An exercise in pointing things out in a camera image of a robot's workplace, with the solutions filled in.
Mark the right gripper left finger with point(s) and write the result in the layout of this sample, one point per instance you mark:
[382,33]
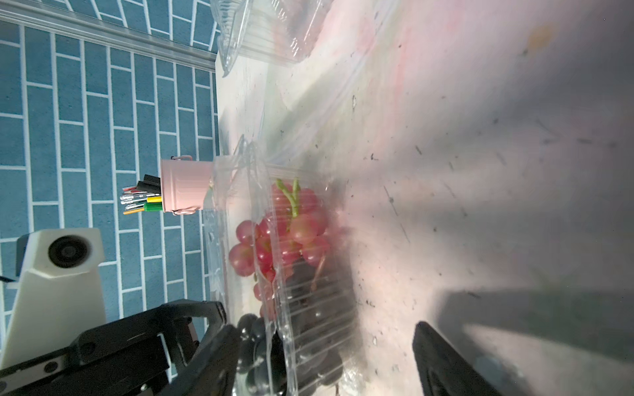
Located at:
[212,371]

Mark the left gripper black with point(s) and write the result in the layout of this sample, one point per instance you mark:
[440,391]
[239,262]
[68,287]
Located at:
[125,357]

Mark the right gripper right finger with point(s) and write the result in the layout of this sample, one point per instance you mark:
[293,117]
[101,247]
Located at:
[443,371]

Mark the dark grape bunch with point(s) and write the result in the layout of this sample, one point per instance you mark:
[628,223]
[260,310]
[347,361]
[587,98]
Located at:
[295,347]

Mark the clear clamshell container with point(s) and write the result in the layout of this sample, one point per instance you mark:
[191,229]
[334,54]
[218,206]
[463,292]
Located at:
[241,190]
[272,31]

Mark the red grape bunch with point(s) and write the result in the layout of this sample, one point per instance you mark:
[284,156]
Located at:
[286,252]

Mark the coloured pens bundle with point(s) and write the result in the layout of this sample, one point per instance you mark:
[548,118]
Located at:
[144,196]

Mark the pink pen cup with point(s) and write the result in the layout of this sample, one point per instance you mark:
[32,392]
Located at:
[184,184]

